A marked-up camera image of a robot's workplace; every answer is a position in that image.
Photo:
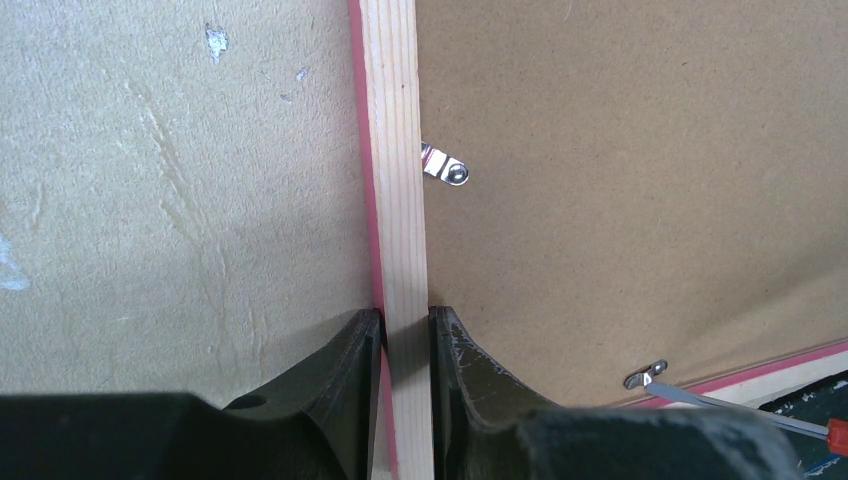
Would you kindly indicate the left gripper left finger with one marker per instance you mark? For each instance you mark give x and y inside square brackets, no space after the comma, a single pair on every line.
[314,421]

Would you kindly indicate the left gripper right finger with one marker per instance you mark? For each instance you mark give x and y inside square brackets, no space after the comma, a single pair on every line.
[490,425]

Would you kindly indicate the pink picture frame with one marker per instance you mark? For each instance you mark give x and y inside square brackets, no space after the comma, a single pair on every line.
[597,185]

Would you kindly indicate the blue red screwdriver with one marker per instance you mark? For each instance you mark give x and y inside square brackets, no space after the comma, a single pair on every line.
[833,434]

